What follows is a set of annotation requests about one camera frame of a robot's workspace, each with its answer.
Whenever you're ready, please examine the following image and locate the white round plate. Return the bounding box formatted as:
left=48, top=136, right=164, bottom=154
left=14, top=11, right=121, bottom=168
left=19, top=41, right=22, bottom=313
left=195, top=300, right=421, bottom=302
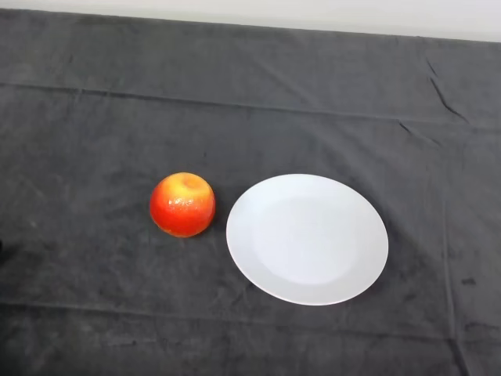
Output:
left=225, top=173, right=390, bottom=307

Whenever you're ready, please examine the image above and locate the black cloth table cover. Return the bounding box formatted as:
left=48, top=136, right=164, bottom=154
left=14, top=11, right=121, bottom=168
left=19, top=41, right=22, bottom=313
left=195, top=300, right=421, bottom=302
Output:
left=0, top=7, right=501, bottom=376

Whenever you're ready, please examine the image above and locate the red yellow apple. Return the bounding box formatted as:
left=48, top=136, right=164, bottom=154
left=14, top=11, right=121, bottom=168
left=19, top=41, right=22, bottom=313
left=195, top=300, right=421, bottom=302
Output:
left=149, top=172, right=217, bottom=239

